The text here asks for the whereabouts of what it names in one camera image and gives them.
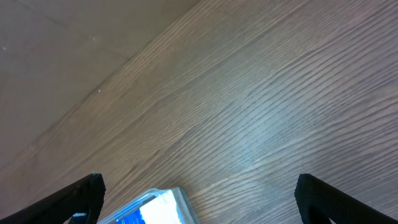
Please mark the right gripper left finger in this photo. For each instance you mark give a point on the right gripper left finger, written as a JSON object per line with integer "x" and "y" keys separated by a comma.
{"x": 79, "y": 202}

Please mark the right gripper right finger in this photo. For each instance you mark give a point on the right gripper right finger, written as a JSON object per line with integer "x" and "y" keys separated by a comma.
{"x": 319, "y": 202}

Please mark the white medicine box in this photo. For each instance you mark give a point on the white medicine box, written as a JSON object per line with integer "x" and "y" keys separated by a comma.
{"x": 161, "y": 210}

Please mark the clear plastic container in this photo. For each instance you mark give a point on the clear plastic container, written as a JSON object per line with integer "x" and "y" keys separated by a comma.
{"x": 184, "y": 207}

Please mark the blue medicine box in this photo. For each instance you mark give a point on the blue medicine box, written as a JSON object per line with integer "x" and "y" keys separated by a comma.
{"x": 134, "y": 217}

